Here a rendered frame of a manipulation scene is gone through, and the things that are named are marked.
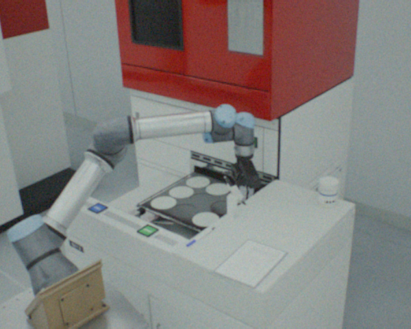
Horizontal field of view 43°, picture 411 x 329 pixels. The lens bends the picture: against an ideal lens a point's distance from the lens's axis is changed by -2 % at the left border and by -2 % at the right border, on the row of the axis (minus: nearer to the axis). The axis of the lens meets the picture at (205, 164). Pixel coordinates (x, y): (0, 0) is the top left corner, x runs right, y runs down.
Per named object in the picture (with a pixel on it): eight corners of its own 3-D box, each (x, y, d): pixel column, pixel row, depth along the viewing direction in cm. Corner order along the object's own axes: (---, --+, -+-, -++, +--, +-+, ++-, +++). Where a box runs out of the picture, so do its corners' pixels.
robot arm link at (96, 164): (8, 249, 163) (104, 114, 180) (18, 255, 177) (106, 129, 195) (40, 269, 163) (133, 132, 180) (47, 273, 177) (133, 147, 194)
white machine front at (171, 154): (140, 160, 265) (133, 83, 248) (278, 207, 218) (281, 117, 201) (135, 162, 263) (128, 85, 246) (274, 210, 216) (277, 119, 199)
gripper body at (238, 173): (248, 174, 209) (248, 147, 204) (257, 184, 202) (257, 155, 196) (230, 177, 207) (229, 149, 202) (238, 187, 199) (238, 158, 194)
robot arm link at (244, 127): (229, 112, 194) (251, 110, 196) (229, 140, 199) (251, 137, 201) (234, 119, 187) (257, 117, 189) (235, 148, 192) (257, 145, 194)
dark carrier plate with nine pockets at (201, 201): (196, 173, 233) (196, 173, 233) (261, 195, 213) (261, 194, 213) (140, 205, 209) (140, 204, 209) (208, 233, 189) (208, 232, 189)
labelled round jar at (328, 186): (322, 197, 196) (324, 174, 192) (340, 202, 192) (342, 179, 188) (314, 204, 191) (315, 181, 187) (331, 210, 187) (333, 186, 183)
